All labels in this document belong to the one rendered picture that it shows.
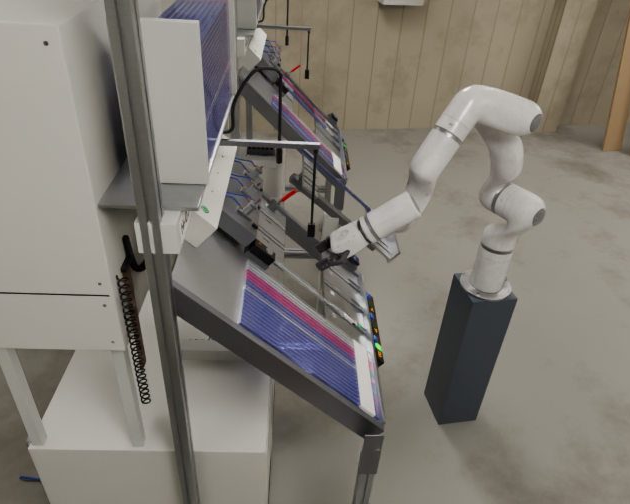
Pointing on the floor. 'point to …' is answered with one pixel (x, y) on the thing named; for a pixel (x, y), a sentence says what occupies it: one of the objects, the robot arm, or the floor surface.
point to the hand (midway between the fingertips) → (320, 256)
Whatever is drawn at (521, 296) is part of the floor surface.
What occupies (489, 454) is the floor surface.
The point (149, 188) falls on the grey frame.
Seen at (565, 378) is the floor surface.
